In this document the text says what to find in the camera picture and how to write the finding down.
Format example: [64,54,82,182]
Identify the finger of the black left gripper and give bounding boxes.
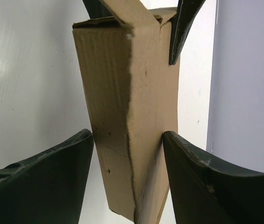
[83,0,112,19]
[169,0,205,65]

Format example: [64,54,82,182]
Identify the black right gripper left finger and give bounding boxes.
[0,129,93,224]

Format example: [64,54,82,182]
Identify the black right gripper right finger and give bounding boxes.
[162,131,264,224]

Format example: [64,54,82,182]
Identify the brown cardboard box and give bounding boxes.
[73,0,179,224]

